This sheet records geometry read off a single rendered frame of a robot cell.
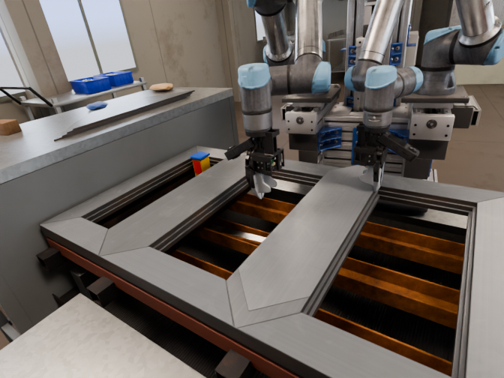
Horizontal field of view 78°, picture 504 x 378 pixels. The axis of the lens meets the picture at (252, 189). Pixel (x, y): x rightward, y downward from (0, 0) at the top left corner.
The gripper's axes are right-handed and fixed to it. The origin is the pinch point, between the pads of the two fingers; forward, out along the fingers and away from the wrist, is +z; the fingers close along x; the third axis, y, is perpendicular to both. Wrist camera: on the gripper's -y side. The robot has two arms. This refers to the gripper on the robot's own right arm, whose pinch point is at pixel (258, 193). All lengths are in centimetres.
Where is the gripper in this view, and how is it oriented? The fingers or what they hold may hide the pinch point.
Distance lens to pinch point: 90.6
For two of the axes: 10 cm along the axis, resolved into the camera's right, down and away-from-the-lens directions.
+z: 1.0, 8.8, 4.6
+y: 8.3, 1.9, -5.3
